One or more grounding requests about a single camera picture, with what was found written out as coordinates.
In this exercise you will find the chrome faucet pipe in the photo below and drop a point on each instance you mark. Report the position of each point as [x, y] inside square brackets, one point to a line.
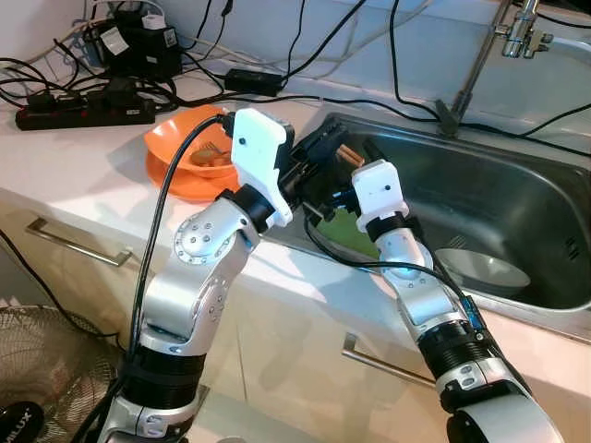
[476, 60]

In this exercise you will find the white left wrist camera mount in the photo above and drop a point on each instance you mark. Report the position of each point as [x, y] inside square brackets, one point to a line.
[259, 152]

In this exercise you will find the chrome faucet valve fitting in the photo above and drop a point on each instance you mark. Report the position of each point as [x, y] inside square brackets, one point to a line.
[522, 37]

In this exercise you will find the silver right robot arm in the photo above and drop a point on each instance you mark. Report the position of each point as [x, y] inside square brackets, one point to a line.
[425, 295]

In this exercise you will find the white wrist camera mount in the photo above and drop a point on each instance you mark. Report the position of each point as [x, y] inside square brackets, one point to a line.
[259, 152]
[379, 189]

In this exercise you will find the small black power adapter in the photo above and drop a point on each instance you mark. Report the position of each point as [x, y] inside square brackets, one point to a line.
[254, 81]

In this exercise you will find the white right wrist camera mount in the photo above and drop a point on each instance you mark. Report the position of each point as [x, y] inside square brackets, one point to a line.
[379, 189]

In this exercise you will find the green plate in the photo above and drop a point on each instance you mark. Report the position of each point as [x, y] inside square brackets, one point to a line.
[346, 235]

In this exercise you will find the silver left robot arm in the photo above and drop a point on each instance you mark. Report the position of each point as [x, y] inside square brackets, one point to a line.
[199, 277]

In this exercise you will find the grey bowl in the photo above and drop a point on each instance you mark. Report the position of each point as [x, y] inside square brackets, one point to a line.
[485, 272]

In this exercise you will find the stainless steel sink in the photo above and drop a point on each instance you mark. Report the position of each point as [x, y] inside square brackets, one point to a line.
[499, 194]

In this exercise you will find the black power strip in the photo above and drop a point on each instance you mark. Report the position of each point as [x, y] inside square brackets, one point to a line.
[83, 113]

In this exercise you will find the brown wooden stick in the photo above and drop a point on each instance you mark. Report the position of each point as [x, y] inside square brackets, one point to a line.
[351, 154]

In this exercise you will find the orange plastic bowl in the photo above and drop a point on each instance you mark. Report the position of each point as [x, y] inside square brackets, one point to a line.
[171, 138]

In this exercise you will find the black charger box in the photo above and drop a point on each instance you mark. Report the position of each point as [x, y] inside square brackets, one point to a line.
[138, 46]

